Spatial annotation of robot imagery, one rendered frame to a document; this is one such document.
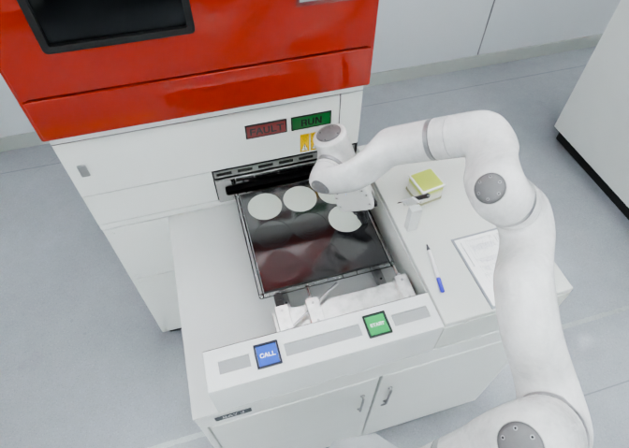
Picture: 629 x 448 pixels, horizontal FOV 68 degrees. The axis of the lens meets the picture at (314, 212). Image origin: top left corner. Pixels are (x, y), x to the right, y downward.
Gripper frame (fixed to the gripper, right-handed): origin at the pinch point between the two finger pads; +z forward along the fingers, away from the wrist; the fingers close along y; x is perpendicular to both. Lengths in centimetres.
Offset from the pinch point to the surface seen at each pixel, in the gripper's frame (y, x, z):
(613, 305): 83, 40, 128
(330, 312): -6.0, -29.6, 2.2
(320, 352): -3.9, -43.4, -5.5
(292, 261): -17.0, -17.1, -3.8
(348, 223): -4.3, -1.7, 0.7
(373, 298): 3.9, -23.8, 5.8
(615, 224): 94, 89, 132
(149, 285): -85, -9, 18
